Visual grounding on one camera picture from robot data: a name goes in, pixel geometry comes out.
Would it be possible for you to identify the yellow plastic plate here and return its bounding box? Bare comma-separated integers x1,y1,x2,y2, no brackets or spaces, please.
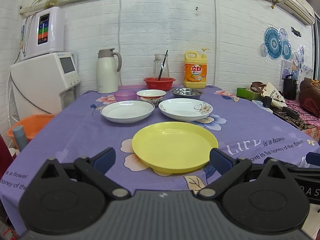
132,122,219,174

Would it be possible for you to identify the white plate grey rim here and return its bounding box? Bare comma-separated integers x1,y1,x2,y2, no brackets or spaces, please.
100,100,155,124

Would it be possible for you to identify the white floral plate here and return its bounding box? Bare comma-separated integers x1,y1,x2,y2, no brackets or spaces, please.
158,98,213,122

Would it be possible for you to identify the purple plastic bowl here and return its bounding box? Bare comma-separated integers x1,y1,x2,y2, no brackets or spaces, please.
114,90,137,102

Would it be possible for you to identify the stainless steel bowl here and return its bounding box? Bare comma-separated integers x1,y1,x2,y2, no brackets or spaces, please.
170,88,203,100

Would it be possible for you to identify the white red ceramic bowl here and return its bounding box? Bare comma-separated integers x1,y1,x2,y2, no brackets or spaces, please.
136,89,166,107

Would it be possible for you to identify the orange plastic basin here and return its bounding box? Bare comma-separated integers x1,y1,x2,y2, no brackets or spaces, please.
7,114,55,148

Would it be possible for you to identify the green box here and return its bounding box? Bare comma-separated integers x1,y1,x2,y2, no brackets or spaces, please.
236,88,262,101

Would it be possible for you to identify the white tote bag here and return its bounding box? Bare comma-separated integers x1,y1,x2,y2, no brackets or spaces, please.
261,82,287,108

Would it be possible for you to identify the grey cylinder bottle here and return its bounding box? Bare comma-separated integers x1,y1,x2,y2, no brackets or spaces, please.
12,125,28,152

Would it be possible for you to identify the brown leather bag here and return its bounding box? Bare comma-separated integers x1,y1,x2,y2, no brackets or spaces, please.
298,77,320,118

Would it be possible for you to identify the white thermos jug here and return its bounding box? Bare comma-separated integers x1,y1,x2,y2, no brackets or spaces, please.
96,48,122,94

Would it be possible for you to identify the white water dispenser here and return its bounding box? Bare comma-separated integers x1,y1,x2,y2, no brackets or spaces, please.
10,52,81,120

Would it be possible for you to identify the yellow detergent bottle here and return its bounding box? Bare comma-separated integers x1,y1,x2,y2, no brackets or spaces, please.
183,48,209,89

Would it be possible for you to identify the red plastic basket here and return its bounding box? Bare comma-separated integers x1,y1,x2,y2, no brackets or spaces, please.
144,77,176,91

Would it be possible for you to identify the glass pitcher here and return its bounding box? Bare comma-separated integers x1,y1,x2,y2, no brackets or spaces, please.
153,54,169,80

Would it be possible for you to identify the black stirring stick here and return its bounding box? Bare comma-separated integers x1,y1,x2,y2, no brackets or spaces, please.
158,50,168,81

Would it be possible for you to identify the blue paper fan decoration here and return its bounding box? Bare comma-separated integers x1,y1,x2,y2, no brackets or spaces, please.
264,27,283,60

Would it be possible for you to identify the white water purifier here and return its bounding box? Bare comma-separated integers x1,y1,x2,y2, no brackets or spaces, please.
20,7,65,61

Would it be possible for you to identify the white air conditioner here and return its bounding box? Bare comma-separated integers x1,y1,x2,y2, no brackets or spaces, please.
275,0,315,25

